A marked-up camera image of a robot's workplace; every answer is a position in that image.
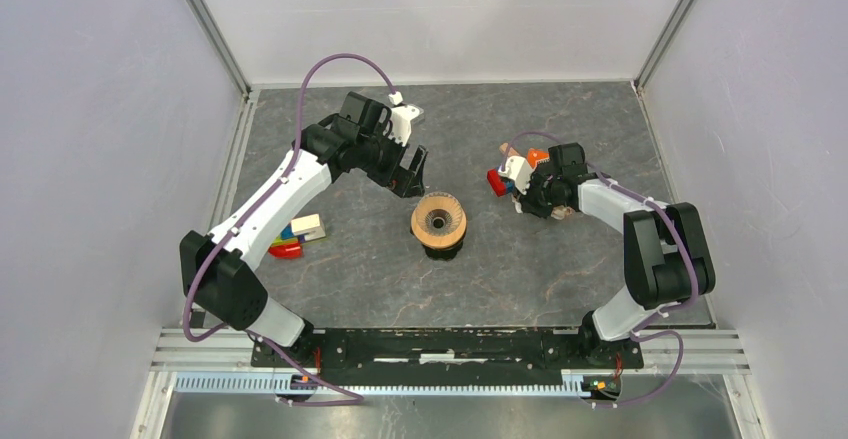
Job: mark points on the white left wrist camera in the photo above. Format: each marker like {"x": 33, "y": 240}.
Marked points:
{"x": 402, "y": 117}

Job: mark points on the paper coffee filters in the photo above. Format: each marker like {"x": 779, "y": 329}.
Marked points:
{"x": 561, "y": 212}

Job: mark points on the white wooden block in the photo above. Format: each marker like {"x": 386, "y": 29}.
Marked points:
{"x": 309, "y": 227}

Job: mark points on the dark green glass dripper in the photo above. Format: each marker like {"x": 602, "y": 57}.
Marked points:
{"x": 439, "y": 243}

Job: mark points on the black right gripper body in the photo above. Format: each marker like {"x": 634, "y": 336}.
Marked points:
{"x": 541, "y": 195}

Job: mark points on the orange black coffee filter box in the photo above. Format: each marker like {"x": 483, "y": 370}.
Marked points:
{"x": 535, "y": 157}

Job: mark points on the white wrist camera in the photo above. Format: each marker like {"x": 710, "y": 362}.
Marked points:
{"x": 517, "y": 170}
{"x": 402, "y": 117}

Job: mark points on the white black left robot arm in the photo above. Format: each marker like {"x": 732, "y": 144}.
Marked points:
{"x": 219, "y": 267}

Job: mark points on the round wooden dripper stand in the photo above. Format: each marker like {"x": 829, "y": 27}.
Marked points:
{"x": 438, "y": 230}

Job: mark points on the clear ribbed glass funnel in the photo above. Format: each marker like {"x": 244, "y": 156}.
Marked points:
{"x": 438, "y": 217}

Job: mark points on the colourful toy block stack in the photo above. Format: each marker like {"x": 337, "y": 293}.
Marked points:
{"x": 288, "y": 246}

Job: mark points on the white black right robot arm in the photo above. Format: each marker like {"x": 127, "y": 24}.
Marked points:
{"x": 667, "y": 265}

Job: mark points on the red lego brick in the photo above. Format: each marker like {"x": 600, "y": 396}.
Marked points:
{"x": 493, "y": 178}

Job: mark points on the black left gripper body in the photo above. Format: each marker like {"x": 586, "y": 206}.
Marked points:
{"x": 381, "y": 158}

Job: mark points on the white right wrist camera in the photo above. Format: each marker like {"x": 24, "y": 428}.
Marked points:
{"x": 517, "y": 170}

